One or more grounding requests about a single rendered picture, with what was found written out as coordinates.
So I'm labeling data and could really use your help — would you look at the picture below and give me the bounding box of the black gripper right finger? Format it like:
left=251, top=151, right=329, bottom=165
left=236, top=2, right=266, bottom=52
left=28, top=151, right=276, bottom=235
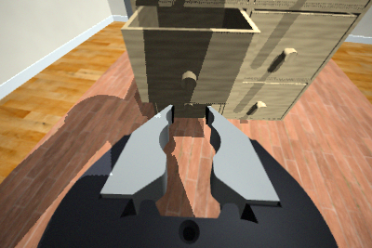
left=206, top=106, right=339, bottom=248

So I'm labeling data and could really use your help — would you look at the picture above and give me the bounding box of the wooden chest of drawers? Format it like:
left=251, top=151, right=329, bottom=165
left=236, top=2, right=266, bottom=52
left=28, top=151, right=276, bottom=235
left=130, top=0, right=372, bottom=121

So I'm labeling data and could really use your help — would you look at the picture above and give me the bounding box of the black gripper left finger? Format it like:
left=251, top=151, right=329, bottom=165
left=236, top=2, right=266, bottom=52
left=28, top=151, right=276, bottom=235
left=37, top=105, right=174, bottom=248

